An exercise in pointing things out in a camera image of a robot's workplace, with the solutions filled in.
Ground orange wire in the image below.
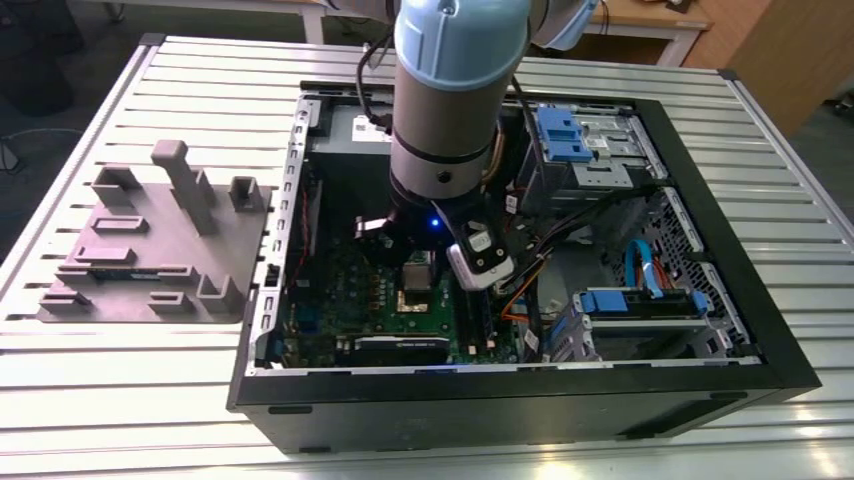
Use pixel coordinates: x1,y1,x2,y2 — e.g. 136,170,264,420
498,267,546,324

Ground black office chair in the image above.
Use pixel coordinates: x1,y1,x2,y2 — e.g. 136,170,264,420
0,14,87,119

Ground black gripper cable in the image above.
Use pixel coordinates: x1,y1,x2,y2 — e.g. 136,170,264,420
355,38,397,135

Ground black PC case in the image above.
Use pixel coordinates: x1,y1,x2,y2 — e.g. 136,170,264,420
224,79,824,456

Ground blue plastic drive bracket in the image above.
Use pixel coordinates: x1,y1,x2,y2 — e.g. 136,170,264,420
535,106,597,164

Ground black cable bundle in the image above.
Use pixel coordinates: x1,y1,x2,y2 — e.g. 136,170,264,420
497,183,670,297

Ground silver disk bay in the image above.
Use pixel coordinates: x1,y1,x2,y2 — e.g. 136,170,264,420
543,287,766,365

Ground silver drive cage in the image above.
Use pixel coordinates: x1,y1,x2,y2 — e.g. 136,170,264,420
517,103,670,219

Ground blue RAM stick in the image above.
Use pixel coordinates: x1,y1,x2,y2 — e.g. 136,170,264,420
84,267,167,283
467,287,501,347

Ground silver power supply unit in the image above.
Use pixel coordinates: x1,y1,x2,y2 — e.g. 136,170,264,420
303,103,397,242

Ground wooden desk white legs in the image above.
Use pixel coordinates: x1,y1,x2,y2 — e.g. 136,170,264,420
292,0,715,67

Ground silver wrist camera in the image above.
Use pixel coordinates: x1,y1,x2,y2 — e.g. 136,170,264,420
445,218,519,293

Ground brown wooden cabinet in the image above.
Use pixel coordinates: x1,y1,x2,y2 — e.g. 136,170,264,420
683,0,854,139

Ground silver CPU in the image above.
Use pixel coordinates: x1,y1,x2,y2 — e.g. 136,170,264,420
403,264,437,292

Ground grey parts rack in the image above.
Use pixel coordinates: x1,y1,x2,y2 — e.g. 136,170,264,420
34,139,279,326

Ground black graphics card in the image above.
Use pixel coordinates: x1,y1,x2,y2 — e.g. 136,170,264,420
337,331,454,370

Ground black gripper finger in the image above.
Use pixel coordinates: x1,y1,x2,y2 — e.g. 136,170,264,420
355,214,401,238

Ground black case fan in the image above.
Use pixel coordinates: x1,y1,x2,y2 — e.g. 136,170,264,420
287,234,334,306

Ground blue data cable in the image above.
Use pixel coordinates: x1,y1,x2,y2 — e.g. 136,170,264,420
625,238,670,301

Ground black RAM slot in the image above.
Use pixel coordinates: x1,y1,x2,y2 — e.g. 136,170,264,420
449,279,471,352

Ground hard disk in blue carrier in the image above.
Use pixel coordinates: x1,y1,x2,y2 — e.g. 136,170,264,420
571,287,710,321

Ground green motherboard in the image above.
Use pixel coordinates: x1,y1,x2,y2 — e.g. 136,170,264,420
276,233,523,370

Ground red black twisted wire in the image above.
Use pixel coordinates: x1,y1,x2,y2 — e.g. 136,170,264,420
298,180,319,266

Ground CPU socket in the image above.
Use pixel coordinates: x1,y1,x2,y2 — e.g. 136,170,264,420
391,289,439,317

